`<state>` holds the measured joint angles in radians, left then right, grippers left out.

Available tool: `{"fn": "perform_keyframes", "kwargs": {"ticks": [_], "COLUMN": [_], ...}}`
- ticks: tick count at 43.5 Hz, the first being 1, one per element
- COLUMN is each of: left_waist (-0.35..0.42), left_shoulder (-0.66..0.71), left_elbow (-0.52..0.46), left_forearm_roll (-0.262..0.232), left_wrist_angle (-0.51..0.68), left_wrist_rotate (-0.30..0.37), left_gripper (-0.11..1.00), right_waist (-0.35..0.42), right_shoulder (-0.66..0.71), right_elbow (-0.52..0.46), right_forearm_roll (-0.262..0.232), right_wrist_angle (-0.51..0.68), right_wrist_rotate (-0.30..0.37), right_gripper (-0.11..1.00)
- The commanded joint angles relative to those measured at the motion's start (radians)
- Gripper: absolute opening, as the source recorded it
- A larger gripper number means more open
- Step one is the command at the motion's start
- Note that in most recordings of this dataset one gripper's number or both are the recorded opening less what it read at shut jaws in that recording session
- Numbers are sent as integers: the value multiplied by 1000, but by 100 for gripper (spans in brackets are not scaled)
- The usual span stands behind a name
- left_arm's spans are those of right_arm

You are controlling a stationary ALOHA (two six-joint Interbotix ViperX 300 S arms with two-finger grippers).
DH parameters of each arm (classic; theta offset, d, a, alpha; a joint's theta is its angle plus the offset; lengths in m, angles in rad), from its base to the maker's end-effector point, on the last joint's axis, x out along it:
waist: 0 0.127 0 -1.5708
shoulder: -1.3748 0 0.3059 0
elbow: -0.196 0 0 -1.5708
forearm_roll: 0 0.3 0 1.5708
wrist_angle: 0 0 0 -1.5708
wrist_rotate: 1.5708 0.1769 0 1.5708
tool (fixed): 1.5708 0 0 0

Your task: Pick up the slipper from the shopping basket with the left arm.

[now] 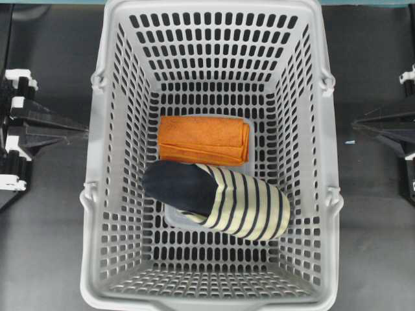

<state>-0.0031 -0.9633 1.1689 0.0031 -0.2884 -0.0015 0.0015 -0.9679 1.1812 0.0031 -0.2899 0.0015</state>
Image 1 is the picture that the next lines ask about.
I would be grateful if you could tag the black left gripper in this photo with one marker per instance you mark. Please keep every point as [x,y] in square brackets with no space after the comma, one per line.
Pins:
[18,145]

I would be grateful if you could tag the striped cream navy slipper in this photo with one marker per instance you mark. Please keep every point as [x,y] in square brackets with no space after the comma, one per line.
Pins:
[220,199]

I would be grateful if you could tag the folded orange towel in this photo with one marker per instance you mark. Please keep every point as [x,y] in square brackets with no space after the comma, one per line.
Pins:
[201,139]

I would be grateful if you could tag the grey plastic shopping basket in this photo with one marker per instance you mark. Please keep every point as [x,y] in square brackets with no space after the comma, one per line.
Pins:
[263,61]

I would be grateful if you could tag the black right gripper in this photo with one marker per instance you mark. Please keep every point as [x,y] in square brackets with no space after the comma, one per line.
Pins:
[393,125]

